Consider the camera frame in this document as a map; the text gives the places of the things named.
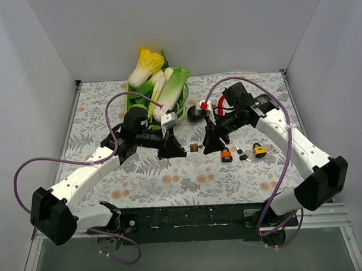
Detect small brass padlock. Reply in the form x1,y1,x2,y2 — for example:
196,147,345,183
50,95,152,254
182,143,200,153

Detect white green leek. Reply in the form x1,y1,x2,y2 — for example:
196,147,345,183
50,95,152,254
147,75,166,118

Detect black head keys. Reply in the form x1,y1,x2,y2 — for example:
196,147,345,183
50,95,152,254
235,145,251,162

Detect purple cable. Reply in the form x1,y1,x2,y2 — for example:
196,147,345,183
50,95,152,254
10,90,172,269
203,74,305,250

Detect yellow padlock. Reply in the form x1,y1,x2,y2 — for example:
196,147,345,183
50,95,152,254
253,143,267,159

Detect green bok choy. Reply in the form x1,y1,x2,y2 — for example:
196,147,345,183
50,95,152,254
128,80,155,97

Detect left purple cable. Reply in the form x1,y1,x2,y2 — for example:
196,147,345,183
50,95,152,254
10,90,172,269

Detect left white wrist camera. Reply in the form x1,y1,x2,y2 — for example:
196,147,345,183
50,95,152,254
160,112,179,130

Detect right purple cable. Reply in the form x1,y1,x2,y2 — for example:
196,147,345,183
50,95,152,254
203,74,305,250

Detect floral table mat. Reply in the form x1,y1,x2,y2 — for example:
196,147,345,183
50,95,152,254
65,81,302,208

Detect green plastic basket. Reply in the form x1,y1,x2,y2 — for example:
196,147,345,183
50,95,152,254
124,80,191,124

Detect long green white cabbage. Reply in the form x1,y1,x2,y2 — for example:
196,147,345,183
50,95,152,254
153,67,190,121

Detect yellow leaf napa cabbage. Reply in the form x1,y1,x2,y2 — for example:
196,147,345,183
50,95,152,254
128,46,164,89

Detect orange padlock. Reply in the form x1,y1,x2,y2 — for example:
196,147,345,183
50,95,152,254
221,149,233,163

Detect green long beans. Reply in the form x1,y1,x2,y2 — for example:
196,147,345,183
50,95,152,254
174,84,189,120

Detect purple eggplant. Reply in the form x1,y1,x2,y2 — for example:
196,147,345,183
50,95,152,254
187,105,205,124

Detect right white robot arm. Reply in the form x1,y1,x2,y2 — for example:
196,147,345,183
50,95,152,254
196,78,348,227

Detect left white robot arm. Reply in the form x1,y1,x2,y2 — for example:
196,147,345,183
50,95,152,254
30,107,187,245

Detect red chili pepper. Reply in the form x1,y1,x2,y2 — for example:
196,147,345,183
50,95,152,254
217,95,225,116

